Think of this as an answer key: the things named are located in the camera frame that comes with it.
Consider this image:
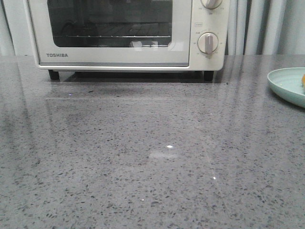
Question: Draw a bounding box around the lower oven dial knob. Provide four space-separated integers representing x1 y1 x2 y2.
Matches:
197 32 218 54

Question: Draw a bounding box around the black oven foot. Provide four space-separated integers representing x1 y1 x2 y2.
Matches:
48 70 60 81
203 71 214 82

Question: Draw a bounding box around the black left oven foot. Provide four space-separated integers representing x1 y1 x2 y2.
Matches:
48 70 60 81

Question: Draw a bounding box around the white Toshiba toaster oven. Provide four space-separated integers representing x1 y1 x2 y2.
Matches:
24 0 230 73

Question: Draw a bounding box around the grey pleated curtain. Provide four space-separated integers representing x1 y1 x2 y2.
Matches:
0 0 305 56

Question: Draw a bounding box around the upper oven dial knob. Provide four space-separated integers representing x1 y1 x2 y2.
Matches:
201 0 222 10

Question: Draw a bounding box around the golden croissant bread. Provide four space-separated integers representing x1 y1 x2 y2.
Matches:
301 74 305 88

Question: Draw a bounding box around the black right oven foot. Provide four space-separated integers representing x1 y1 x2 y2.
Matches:
203 71 214 82

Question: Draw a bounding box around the glass oven door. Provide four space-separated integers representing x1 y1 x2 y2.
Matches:
27 0 192 67

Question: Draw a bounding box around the metal wire oven rack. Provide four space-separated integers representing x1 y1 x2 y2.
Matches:
53 22 172 48

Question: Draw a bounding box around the light green plate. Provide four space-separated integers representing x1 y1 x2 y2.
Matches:
267 67 305 108

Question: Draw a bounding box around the oven dial knob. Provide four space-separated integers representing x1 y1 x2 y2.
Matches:
201 0 222 10
197 32 218 54

